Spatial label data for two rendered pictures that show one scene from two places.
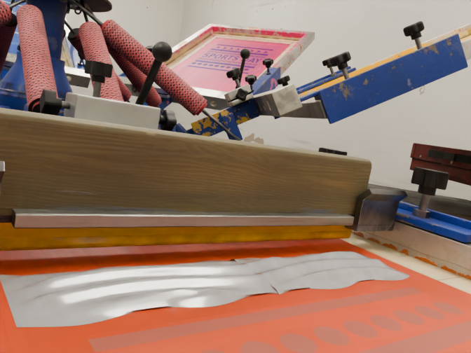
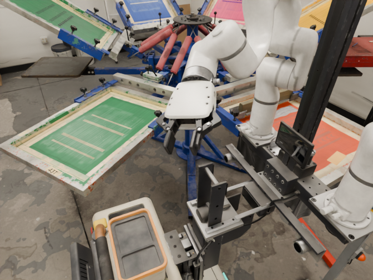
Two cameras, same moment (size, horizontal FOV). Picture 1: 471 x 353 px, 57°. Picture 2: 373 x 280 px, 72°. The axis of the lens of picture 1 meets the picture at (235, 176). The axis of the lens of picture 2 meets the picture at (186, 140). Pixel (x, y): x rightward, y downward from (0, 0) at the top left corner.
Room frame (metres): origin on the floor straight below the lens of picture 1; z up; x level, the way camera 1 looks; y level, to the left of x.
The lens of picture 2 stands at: (-1.00, 0.35, 1.78)
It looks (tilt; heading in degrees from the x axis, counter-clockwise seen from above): 38 degrees down; 6
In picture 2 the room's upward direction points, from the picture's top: straight up
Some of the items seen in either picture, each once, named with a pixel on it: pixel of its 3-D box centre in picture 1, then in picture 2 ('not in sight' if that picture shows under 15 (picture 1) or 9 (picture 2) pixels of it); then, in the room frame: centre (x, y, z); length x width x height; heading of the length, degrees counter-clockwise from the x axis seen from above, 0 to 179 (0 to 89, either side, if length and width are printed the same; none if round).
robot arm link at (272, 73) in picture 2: not in sight; (272, 80); (-0.09, 0.12, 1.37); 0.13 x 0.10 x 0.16; 60
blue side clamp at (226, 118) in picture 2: not in sight; (225, 117); (0.26, 0.26, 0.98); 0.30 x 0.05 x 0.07; 37
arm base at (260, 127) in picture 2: not in sight; (259, 116); (-0.09, 0.14, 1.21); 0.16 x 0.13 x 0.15; 119
